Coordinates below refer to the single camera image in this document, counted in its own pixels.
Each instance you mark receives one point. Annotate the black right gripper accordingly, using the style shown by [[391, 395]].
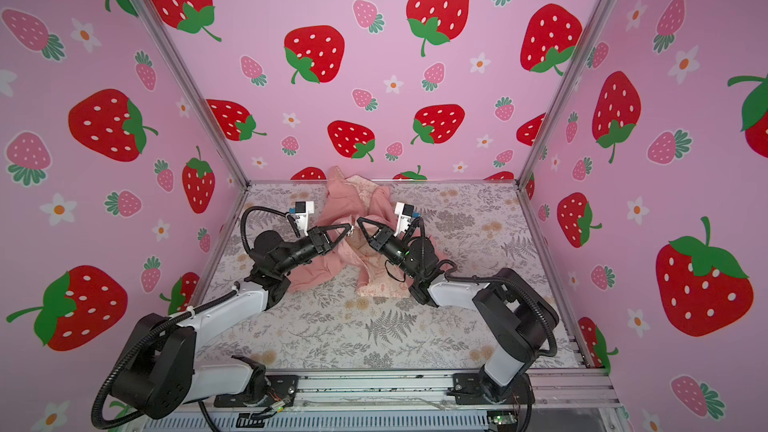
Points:
[[386, 236]]

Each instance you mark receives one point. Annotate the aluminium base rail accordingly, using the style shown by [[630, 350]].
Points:
[[408, 400]]

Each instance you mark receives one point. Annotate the aluminium frame corner post left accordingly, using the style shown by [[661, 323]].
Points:
[[156, 28]]

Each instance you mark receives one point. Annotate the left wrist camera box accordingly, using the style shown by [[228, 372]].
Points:
[[299, 217]]

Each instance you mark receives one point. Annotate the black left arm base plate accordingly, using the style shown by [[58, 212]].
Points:
[[265, 391]]

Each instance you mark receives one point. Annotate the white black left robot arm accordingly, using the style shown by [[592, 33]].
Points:
[[158, 371]]

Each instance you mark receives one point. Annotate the aluminium frame corner post right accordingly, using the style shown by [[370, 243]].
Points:
[[592, 29]]

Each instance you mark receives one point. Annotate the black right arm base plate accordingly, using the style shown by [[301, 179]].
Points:
[[477, 388]]

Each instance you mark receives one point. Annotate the aluminium frame corner post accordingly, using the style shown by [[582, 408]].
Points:
[[156, 28], [592, 29]]

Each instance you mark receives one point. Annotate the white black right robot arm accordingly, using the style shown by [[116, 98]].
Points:
[[521, 321]]

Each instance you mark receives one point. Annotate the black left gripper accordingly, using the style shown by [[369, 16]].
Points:
[[321, 246]]

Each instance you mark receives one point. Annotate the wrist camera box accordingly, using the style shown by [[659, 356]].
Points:
[[405, 214], [299, 217]]

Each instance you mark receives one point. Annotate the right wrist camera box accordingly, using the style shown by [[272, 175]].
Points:
[[405, 214]]

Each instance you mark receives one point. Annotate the pink Snoopy hooded jacket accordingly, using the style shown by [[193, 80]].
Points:
[[349, 198]]

